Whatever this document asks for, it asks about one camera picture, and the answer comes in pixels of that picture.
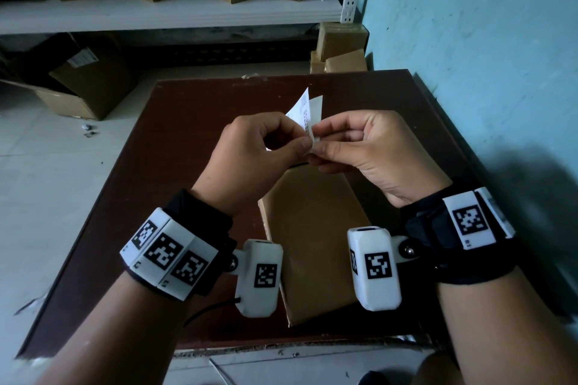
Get white marker cube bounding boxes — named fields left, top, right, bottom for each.
left=346, top=226, right=421, bottom=312

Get white paper scrap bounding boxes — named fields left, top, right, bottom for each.
left=13, top=292, right=51, bottom=317

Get person's left hand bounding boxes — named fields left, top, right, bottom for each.
left=188, top=111, right=314, bottom=218

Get brown cardboard box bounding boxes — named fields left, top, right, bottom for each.
left=257, top=163, right=373, bottom=327

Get black camera cable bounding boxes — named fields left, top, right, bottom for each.
left=182, top=297, right=243, bottom=327

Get person's right leg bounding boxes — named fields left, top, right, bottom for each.
left=413, top=350, right=461, bottom=385

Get taped brown stacked parcel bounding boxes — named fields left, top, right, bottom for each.
left=324, top=48, right=368, bottom=74
left=309, top=49, right=327, bottom=75
left=315, top=22, right=369, bottom=62

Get black left wristband, marker tiles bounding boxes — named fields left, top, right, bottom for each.
left=119, top=188, right=238, bottom=302

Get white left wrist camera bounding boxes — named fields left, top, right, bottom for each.
left=228, top=239, right=284, bottom=319

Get large open cardboard carton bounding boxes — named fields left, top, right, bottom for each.
left=0, top=32, right=141, bottom=122

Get white shipping label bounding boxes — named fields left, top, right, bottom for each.
left=285, top=87, right=317, bottom=142

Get person's right hand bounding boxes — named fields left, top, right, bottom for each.
left=306, top=108, right=454, bottom=209

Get person's right forearm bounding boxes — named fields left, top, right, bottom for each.
left=437, top=265, right=578, bottom=385

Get person's left forearm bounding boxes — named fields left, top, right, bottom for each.
left=34, top=271, right=190, bottom=385

